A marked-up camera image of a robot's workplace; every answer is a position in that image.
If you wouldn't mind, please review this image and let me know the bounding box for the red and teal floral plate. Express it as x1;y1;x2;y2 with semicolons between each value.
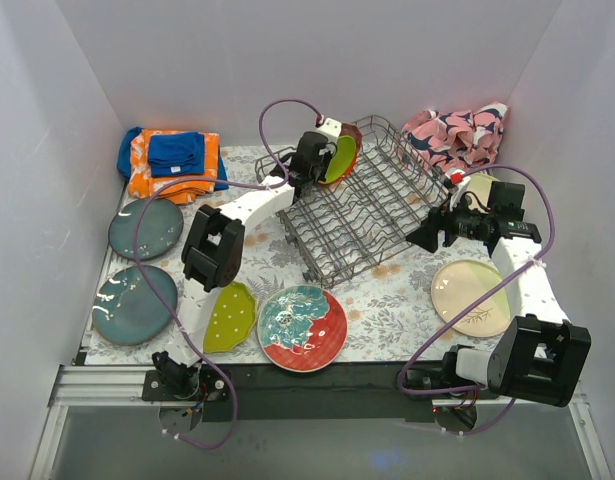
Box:
257;285;348;374

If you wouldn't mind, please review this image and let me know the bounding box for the green polka dot scalloped plate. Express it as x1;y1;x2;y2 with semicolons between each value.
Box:
203;282;256;354

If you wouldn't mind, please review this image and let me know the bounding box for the dark teal plate upper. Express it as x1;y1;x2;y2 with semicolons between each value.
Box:
108;199;184;260

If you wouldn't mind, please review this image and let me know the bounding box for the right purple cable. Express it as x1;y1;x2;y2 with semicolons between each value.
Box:
396;165;556;435

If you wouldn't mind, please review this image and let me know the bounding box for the blue folded towel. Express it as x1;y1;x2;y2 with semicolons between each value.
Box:
148;132;205;177

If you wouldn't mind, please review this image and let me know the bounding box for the aluminium frame rail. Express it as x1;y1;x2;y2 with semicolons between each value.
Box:
30;366;612;479

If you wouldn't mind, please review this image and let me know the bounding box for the dark teal plate lower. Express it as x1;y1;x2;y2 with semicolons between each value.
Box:
91;266;171;346

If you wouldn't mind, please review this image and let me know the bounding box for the pink navy floral cloth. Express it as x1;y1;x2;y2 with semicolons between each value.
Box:
401;102;509;172

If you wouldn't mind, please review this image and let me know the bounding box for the teal cloth under orange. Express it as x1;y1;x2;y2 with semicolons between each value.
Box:
117;126;230;191

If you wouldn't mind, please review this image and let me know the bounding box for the cream green plate at back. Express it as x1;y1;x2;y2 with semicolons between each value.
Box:
467;173;497;210

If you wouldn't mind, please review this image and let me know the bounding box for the dark teal plate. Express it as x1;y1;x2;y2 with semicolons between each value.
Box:
108;199;184;260
91;266;171;346

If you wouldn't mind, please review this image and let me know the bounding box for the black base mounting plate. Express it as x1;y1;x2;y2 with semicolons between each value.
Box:
141;359;503;421

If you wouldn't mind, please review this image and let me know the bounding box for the pink and green branch plate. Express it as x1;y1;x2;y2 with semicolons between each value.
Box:
431;259;511;338

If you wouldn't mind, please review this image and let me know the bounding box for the lime green plate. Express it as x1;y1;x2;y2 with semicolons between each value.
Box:
320;135;359;184

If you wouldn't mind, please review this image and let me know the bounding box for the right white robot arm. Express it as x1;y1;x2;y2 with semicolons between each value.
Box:
402;173;591;407

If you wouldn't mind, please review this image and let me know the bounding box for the grey wire dish rack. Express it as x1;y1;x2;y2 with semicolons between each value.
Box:
277;115;449;288

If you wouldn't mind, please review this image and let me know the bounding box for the orange plate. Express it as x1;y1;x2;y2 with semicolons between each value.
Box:
316;139;361;187

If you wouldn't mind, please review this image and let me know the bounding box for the floral table mat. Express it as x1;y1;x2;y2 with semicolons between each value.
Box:
84;140;533;365

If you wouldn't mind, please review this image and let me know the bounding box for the orange patterned cloth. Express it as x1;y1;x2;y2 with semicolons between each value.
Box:
127;129;222;206

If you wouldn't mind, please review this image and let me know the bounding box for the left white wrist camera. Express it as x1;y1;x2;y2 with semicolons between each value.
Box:
315;118;342;148

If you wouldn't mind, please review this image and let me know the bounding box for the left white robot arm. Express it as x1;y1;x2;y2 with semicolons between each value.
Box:
152;128;338;400

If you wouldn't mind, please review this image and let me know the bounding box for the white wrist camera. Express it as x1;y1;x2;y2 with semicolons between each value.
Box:
315;118;342;148
443;168;470;211

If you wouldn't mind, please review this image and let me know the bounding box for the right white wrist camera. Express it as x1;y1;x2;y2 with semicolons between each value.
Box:
443;168;470;211

